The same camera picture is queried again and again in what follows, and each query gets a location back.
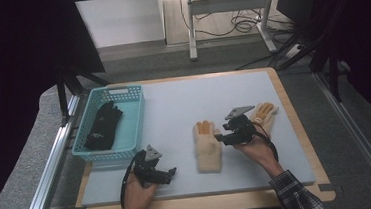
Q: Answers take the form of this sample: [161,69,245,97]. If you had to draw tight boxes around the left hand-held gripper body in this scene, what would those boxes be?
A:
[131,143,170,188]

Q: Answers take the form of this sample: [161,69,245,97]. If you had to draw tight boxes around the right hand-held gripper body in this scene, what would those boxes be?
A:
[220,104,260,147]

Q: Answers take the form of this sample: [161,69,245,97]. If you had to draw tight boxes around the beige knit glove orange fingers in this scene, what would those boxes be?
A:
[248,100,282,137]
[192,118,225,175]

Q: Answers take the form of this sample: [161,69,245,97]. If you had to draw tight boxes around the teal plastic basket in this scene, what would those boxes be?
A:
[66,83,151,165]

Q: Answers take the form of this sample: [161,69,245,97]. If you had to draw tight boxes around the black glove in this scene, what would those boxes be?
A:
[80,99,127,153]

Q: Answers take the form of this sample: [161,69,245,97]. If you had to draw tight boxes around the person's left hand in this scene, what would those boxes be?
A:
[117,171,162,209]

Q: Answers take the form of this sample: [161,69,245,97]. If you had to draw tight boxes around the person's right hand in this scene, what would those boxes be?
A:
[232,132,285,182]

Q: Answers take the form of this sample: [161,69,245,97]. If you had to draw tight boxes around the light grey table mat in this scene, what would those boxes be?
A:
[72,67,318,208]

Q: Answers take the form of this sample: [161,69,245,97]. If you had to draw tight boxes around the white power strip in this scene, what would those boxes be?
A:
[282,42,303,62]

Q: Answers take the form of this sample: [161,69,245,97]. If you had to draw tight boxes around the black metal stand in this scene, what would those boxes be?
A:
[271,0,368,109]

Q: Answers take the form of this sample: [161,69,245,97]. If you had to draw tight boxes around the black tripod stand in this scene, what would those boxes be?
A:
[54,65,113,127]

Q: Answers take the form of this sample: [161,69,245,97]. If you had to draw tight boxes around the white cabinet panel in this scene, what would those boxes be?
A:
[74,0,167,51]

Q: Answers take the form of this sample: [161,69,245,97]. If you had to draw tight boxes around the dark curtain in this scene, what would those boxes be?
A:
[0,0,117,209]
[299,0,371,140]

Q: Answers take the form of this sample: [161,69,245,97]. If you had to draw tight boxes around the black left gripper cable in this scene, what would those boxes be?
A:
[116,150,151,209]

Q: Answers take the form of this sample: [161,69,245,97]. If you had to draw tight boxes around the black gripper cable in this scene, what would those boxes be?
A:
[116,150,151,209]
[250,119,280,165]

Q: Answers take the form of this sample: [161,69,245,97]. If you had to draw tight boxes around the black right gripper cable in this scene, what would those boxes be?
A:
[250,119,280,165]

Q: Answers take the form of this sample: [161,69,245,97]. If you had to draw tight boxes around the aluminium rail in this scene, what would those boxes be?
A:
[7,94,89,209]
[312,67,371,206]

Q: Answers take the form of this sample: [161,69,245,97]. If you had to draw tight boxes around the black floor cables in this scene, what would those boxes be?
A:
[178,0,300,42]

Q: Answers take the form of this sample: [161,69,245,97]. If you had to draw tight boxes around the white metal desk frame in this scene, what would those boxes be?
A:
[184,0,283,63]

